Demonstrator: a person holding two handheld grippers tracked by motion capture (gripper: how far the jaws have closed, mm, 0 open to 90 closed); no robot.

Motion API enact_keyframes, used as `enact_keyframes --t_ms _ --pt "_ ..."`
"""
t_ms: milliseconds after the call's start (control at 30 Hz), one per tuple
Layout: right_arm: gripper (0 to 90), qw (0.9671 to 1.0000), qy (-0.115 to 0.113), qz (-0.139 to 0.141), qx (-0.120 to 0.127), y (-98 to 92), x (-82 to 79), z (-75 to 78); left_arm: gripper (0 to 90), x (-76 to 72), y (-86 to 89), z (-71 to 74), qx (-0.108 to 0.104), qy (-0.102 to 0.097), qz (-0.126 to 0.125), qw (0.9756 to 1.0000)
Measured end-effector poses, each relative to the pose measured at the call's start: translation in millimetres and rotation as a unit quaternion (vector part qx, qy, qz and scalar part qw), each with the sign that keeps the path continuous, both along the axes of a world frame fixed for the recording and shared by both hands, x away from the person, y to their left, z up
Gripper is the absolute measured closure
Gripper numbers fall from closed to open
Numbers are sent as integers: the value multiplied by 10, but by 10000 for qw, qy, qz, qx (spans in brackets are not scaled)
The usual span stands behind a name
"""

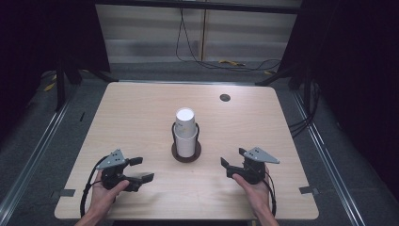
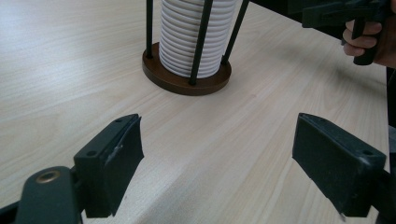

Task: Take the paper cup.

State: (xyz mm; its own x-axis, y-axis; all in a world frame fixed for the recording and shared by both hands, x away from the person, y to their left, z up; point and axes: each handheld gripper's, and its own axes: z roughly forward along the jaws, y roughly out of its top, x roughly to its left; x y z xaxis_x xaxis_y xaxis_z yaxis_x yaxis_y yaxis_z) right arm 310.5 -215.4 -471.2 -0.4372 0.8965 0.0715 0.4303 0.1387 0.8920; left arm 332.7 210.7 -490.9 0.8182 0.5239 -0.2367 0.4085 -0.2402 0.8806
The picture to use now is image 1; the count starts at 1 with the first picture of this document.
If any person's left hand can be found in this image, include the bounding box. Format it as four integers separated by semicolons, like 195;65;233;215
88;170;131;218

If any black overhead beam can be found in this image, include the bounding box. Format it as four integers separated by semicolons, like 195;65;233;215
93;0;304;15

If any metal floor rail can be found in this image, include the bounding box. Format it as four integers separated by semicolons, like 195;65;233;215
0;100;73;220
291;90;366;226

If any person's right hand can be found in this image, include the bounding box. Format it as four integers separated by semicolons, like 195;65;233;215
231;167;273;218

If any black cable bundle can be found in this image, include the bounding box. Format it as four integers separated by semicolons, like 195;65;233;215
288;79;322;139

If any grey tape piece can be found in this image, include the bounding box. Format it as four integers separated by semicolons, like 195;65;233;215
51;188;76;198
298;186;320;196

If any black hanging cable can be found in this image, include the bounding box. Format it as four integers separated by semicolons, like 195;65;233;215
174;8;281;73

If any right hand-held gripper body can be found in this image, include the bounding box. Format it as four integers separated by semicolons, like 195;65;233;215
240;146;280;186

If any stack of white paper cups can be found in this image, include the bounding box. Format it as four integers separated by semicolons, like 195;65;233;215
173;125;200;158

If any black metal stand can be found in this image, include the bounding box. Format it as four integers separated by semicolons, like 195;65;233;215
254;64;314;109
55;59;119;112

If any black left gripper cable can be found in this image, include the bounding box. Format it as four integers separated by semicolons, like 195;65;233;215
79;155;109;218

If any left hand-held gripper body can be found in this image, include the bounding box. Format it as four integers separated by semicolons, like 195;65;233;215
95;149;141;193

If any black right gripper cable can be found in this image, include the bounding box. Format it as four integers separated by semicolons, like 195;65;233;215
263;178;278;218

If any long yellow floor strip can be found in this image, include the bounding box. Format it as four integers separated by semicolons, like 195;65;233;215
218;59;247;67

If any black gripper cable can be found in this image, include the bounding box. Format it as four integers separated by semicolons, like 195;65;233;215
79;155;109;218
263;178;278;218

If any dark round cup holder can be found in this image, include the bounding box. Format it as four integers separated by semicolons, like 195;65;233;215
170;121;202;164

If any white printed paper cup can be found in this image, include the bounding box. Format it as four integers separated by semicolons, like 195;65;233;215
175;106;197;137

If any black curtain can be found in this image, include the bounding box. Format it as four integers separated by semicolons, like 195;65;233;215
279;0;399;202
0;0;111;139

